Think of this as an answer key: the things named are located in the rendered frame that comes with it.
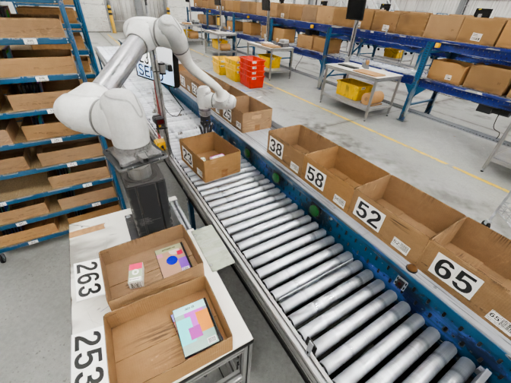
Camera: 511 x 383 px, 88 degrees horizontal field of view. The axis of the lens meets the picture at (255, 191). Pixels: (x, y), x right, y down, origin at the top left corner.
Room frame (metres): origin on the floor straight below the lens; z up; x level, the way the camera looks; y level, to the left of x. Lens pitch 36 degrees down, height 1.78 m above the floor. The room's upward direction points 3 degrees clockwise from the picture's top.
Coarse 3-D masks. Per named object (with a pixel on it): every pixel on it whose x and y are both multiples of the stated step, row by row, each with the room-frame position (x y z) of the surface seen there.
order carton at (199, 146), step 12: (180, 144) 1.78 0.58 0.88; (192, 144) 1.85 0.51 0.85; (204, 144) 1.91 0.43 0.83; (216, 144) 1.94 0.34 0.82; (228, 144) 1.79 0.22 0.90; (192, 156) 1.61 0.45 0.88; (204, 156) 1.85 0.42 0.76; (228, 156) 1.60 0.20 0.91; (192, 168) 1.64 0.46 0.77; (204, 168) 1.49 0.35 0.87; (216, 168) 1.54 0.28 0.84; (228, 168) 1.60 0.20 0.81; (204, 180) 1.50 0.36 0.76
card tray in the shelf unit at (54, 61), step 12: (0, 60) 1.61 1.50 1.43; (12, 60) 1.64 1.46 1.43; (24, 60) 1.67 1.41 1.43; (36, 60) 1.70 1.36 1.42; (48, 60) 1.73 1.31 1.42; (60, 60) 1.77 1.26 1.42; (72, 60) 1.80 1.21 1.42; (0, 72) 1.60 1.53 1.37; (12, 72) 1.63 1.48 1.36; (24, 72) 1.66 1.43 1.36; (36, 72) 1.69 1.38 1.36; (48, 72) 1.72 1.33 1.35; (60, 72) 1.76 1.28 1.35; (72, 72) 1.79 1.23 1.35
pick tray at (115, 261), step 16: (144, 240) 0.87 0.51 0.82; (160, 240) 0.91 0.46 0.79; (176, 240) 0.94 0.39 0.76; (112, 256) 0.79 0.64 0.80; (128, 256) 0.82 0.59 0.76; (144, 256) 0.83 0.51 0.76; (192, 256) 0.84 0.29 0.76; (112, 272) 0.73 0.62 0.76; (128, 272) 0.73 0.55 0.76; (144, 272) 0.74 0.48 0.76; (160, 272) 0.74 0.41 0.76; (192, 272) 0.71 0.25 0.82; (112, 288) 0.65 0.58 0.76; (128, 288) 0.65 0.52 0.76; (144, 288) 0.60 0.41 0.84; (160, 288) 0.63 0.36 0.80; (112, 304) 0.54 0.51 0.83; (128, 304) 0.56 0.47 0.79
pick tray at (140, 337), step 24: (192, 288) 0.65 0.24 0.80; (120, 312) 0.51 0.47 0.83; (144, 312) 0.55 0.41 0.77; (168, 312) 0.56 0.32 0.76; (216, 312) 0.57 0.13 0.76; (120, 336) 0.46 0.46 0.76; (144, 336) 0.46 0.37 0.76; (168, 336) 0.47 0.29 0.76; (120, 360) 0.38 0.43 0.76; (144, 360) 0.38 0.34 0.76; (168, 360) 0.39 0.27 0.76; (192, 360) 0.36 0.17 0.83
